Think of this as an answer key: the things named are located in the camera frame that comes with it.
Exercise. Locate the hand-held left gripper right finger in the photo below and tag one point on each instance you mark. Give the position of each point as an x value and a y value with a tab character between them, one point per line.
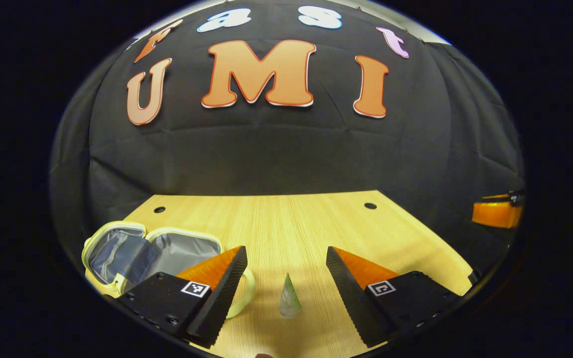
348	298

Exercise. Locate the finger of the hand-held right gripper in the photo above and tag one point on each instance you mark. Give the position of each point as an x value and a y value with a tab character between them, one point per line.
495	214

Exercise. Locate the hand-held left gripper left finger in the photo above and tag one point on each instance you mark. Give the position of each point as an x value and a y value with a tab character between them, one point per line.
227	293

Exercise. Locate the wide green and white tube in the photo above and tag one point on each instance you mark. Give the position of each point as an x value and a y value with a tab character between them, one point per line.
290	298

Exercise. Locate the black backdrop cloth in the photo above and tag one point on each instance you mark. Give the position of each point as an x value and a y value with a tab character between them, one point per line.
286	154

